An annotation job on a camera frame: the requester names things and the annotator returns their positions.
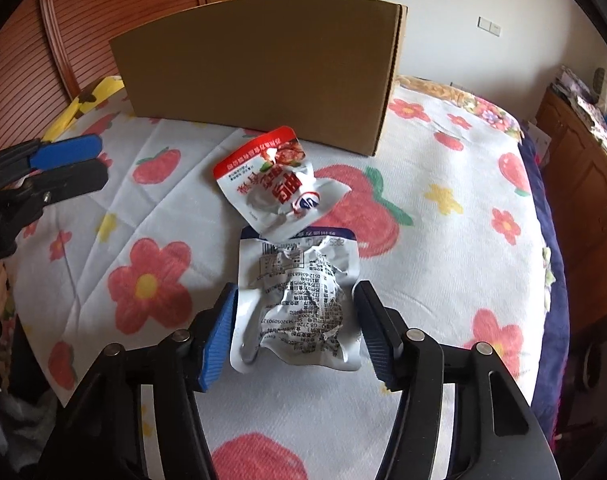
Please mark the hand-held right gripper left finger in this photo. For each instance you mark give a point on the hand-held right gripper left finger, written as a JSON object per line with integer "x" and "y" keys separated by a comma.
{"x": 218, "y": 340}

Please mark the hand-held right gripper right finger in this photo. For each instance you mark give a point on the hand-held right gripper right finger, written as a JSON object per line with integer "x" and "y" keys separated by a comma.
{"x": 376, "y": 340}

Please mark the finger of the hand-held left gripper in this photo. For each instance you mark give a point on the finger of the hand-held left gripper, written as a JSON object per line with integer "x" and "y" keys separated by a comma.
{"x": 65, "y": 151}
{"x": 73, "y": 180}

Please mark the white blue-edged snack packet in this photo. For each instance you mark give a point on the white blue-edged snack packet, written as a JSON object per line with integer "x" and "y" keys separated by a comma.
{"x": 303, "y": 300}

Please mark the brown cardboard box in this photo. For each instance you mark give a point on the brown cardboard box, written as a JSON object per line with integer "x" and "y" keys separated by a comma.
{"x": 253, "y": 70}

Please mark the yellow plush toy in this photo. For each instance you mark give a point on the yellow plush toy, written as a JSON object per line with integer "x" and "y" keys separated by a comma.
{"x": 90, "y": 97}

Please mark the white floral bedsheet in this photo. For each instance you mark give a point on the white floral bedsheet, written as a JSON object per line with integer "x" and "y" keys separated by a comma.
{"x": 433, "y": 270}

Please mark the wooden slatted wardrobe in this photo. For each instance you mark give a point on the wooden slatted wardrobe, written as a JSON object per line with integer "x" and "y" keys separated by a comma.
{"x": 58, "y": 40}

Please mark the red white snack packet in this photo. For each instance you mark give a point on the red white snack packet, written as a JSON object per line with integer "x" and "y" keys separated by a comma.
{"x": 278, "y": 180}

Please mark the dark blue blanket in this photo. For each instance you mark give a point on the dark blue blanket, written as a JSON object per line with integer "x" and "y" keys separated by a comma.
{"x": 553, "y": 285}

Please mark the wooden cabinet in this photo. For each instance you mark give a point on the wooden cabinet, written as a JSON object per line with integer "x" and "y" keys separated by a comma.
{"x": 583, "y": 210}

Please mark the white paper box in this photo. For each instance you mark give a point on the white paper box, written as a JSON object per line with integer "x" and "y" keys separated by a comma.
{"x": 539, "y": 142}

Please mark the beige floral quilt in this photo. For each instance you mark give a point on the beige floral quilt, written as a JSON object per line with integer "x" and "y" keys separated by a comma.
{"x": 483, "y": 105}

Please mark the folded patterned cloth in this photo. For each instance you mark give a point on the folded patterned cloth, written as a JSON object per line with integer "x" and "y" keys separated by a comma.
{"x": 593, "y": 120}

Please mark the stack of books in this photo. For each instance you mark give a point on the stack of books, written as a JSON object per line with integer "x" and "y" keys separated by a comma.
{"x": 571, "y": 82}

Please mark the grey tower heater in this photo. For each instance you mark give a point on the grey tower heater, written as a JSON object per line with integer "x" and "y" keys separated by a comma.
{"x": 602, "y": 85}

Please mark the white wall switch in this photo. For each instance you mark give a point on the white wall switch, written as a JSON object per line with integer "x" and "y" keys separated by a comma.
{"x": 489, "y": 26}

